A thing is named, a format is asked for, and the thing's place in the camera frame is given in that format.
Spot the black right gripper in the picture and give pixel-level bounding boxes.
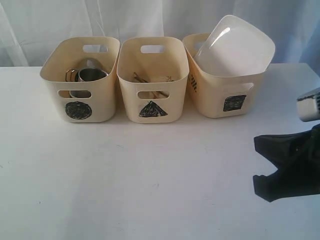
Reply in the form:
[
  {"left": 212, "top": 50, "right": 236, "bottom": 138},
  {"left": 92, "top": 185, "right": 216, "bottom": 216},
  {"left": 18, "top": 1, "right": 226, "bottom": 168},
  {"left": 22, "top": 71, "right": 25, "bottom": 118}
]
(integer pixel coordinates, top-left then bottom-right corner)
[{"left": 252, "top": 124, "right": 320, "bottom": 203}]

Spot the white square plate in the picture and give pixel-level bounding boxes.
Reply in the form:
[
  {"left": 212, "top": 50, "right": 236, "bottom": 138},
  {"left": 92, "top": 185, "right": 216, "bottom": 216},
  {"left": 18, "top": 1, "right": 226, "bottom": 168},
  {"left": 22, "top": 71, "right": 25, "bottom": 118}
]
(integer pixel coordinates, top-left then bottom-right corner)
[{"left": 193, "top": 15, "right": 276, "bottom": 78}]

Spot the wooden chopstick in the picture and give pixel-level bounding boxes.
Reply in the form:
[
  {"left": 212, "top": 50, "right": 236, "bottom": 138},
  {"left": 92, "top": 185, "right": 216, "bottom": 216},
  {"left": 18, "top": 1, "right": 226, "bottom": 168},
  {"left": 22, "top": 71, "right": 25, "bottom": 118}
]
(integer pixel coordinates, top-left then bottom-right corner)
[
  {"left": 149, "top": 91, "right": 170, "bottom": 99},
  {"left": 133, "top": 72, "right": 149, "bottom": 83}
]

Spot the steel tumbler cup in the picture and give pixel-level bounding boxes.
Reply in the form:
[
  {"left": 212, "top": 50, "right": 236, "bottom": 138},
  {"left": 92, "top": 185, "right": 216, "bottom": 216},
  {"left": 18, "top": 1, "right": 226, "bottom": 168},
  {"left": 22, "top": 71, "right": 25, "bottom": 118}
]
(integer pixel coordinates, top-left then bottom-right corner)
[{"left": 76, "top": 57, "right": 104, "bottom": 71}]

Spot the steel mug wire handle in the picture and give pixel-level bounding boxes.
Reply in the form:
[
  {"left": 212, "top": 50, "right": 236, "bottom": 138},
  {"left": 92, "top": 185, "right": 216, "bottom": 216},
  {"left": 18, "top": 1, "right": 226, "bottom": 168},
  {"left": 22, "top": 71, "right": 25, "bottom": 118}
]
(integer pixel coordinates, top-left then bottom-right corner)
[{"left": 65, "top": 67, "right": 110, "bottom": 99}]

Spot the cream bin square mark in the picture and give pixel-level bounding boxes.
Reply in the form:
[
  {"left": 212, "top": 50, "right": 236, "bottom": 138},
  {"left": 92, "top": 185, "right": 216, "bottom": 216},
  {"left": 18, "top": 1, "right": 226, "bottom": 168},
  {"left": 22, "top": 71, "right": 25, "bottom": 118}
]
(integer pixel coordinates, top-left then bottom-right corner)
[{"left": 182, "top": 33, "right": 263, "bottom": 118}]

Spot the cream bin triangle mark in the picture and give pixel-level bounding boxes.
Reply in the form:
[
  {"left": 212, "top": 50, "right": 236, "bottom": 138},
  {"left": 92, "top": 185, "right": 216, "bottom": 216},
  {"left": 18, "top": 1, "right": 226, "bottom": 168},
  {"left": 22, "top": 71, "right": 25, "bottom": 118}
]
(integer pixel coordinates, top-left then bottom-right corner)
[{"left": 116, "top": 36, "right": 190, "bottom": 124}]

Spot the cream bin circle mark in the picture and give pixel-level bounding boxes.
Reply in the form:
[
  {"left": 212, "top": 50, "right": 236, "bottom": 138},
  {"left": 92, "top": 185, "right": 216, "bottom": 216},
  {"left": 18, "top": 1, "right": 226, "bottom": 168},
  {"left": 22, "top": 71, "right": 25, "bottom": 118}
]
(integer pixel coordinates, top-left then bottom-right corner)
[{"left": 39, "top": 36, "right": 120, "bottom": 123}]

